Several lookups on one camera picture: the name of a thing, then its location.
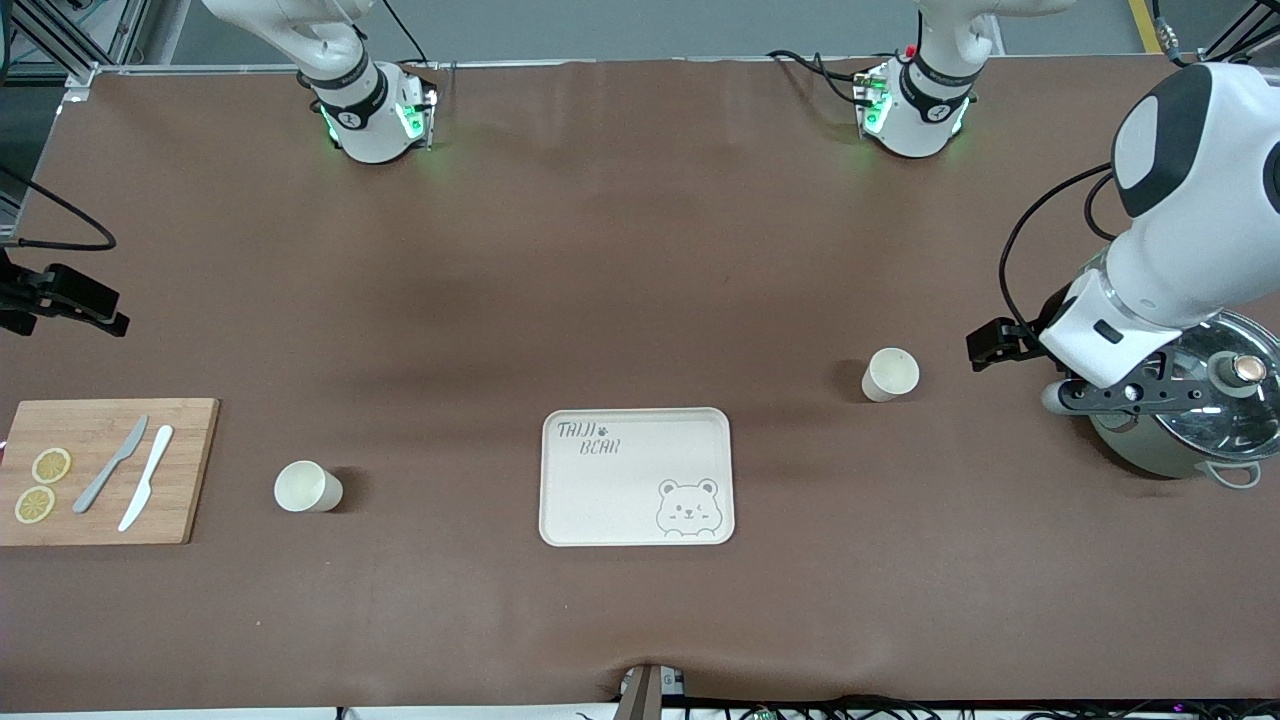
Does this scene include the white bear print tray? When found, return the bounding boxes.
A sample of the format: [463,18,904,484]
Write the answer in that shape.
[539,407,736,548]

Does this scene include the glass pot lid with knob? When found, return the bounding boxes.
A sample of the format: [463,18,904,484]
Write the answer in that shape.
[1135,311,1280,463]

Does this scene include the grey-green electric pot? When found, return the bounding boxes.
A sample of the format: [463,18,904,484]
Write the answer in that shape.
[1083,310,1280,491]

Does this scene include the brown table cover sheet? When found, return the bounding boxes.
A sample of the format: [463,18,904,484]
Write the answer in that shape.
[0,58,1280,713]

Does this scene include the wooden cutting board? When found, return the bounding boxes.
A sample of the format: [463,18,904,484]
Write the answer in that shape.
[0,398,221,547]

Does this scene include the white plastic knife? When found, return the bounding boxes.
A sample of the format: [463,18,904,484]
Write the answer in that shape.
[118,425,175,533]

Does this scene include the grey plastic knife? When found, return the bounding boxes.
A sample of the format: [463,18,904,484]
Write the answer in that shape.
[72,415,150,515]

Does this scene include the black cable with metal connector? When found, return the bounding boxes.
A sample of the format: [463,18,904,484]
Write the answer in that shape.
[1149,0,1197,67]

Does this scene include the black left base cables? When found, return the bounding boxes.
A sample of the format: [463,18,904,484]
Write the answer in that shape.
[766,47,873,107]

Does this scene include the grey metal mount post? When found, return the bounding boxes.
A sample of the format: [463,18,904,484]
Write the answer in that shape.
[614,662,687,720]

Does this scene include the black right base cable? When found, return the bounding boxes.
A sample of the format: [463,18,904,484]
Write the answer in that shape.
[373,0,433,69]

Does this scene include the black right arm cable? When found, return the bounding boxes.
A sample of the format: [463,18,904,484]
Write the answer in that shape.
[0,163,119,252]

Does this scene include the aluminium frame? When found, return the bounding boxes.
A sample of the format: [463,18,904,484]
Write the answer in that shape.
[0,0,153,103]

